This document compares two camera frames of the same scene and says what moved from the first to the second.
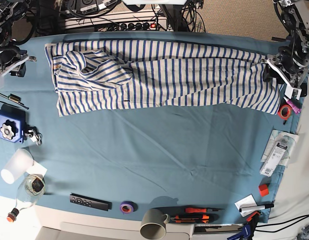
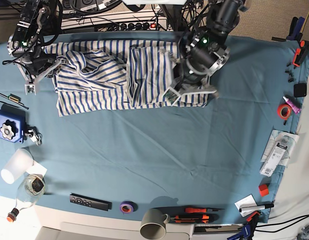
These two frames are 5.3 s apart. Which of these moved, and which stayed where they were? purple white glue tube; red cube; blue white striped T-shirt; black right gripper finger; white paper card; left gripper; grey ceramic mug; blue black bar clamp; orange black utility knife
Moved: left gripper; blue white striped T-shirt; black right gripper finger
Stayed: white paper card; orange black utility knife; red cube; grey ceramic mug; blue black bar clamp; purple white glue tube
